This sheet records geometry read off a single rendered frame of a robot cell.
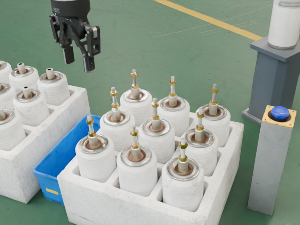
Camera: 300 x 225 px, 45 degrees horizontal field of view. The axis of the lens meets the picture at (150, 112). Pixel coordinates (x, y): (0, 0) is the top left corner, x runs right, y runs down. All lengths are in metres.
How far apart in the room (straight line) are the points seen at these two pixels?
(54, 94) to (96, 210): 0.43
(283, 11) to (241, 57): 0.68
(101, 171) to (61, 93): 0.39
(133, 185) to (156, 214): 0.08
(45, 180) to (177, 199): 0.42
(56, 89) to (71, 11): 0.53
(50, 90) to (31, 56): 0.82
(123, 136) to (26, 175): 0.32
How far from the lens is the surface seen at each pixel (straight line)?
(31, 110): 1.14
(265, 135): 0.91
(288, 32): 1.24
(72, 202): 1.00
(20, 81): 1.28
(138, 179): 0.86
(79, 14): 0.73
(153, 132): 0.93
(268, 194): 1.04
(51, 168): 1.16
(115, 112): 0.97
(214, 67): 1.75
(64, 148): 1.19
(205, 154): 0.89
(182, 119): 1.02
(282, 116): 0.89
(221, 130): 0.99
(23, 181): 1.12
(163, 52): 1.89
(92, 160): 0.89
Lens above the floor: 0.83
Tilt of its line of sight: 35 degrees down
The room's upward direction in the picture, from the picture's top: 3 degrees counter-clockwise
